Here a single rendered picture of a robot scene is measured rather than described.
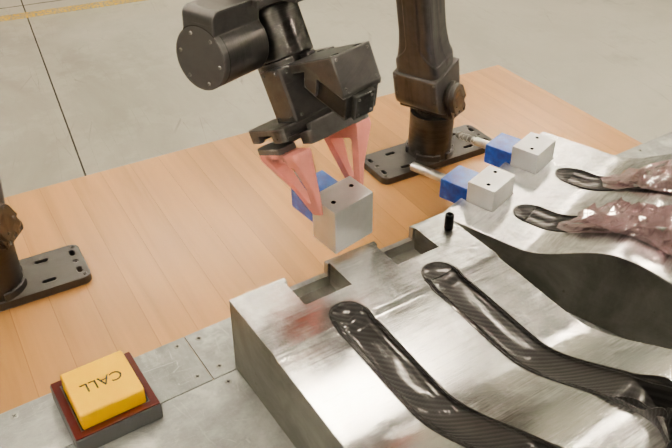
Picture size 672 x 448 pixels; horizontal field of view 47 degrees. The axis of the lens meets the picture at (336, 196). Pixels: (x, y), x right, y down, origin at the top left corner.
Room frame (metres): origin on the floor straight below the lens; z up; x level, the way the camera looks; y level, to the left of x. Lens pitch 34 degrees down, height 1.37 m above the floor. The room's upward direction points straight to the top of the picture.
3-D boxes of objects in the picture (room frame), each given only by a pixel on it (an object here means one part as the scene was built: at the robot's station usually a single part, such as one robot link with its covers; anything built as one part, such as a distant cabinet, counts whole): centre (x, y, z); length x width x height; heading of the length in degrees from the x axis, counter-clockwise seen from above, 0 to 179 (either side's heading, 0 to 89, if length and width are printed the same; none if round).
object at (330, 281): (0.58, 0.02, 0.87); 0.05 x 0.05 x 0.04; 33
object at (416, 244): (0.64, -0.07, 0.87); 0.05 x 0.05 x 0.04; 33
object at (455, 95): (0.96, -0.13, 0.90); 0.09 x 0.06 x 0.06; 55
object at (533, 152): (0.89, -0.22, 0.85); 0.13 x 0.05 x 0.05; 51
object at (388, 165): (0.97, -0.14, 0.84); 0.20 x 0.07 x 0.08; 120
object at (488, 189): (0.81, -0.15, 0.85); 0.13 x 0.05 x 0.05; 51
